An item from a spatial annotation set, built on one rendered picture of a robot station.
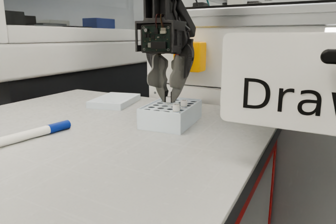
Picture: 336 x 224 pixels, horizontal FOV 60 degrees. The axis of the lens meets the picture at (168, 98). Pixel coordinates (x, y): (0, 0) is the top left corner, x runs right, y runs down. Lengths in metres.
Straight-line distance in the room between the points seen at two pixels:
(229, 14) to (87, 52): 0.58
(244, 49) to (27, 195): 0.29
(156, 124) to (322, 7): 0.41
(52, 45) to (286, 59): 0.79
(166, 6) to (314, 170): 0.49
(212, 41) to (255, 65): 0.38
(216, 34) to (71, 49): 0.53
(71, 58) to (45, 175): 0.71
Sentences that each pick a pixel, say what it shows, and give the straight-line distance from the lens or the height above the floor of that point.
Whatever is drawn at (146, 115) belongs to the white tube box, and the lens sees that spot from 0.51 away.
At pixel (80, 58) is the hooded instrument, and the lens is 1.09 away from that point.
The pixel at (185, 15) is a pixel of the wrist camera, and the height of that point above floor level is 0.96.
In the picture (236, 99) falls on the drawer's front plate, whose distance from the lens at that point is 0.37.
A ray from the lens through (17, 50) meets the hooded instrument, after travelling 0.93.
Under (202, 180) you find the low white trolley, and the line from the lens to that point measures 0.35.
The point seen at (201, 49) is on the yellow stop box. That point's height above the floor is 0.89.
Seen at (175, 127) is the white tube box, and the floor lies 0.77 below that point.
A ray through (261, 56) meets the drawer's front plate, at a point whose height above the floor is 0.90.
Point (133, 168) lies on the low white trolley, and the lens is 0.38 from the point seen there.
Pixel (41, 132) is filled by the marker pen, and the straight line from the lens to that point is 0.53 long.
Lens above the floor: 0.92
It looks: 12 degrees down
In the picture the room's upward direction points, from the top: straight up
